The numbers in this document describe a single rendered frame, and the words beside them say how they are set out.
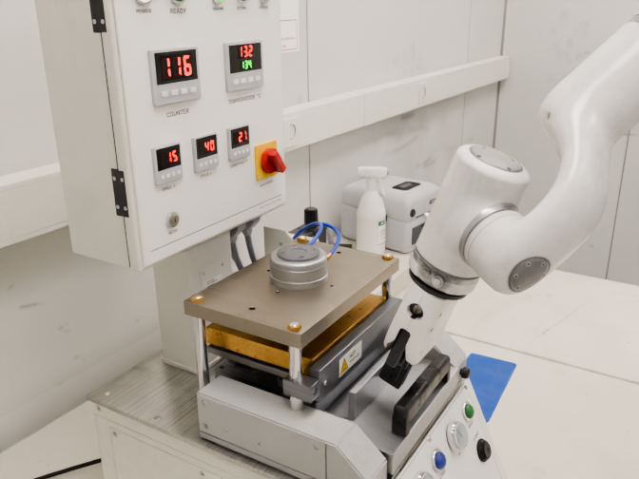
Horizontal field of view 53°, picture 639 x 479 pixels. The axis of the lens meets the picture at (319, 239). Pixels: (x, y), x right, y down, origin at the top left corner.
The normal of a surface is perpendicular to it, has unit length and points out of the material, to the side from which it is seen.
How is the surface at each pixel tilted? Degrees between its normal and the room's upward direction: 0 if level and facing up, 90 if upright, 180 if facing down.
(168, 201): 90
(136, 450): 90
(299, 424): 0
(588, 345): 0
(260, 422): 90
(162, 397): 0
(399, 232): 90
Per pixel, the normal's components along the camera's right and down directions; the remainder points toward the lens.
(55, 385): 0.84, 0.18
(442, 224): -0.82, 0.10
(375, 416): -0.01, -0.94
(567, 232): 0.31, 0.40
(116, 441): -0.52, 0.30
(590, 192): 0.50, 0.02
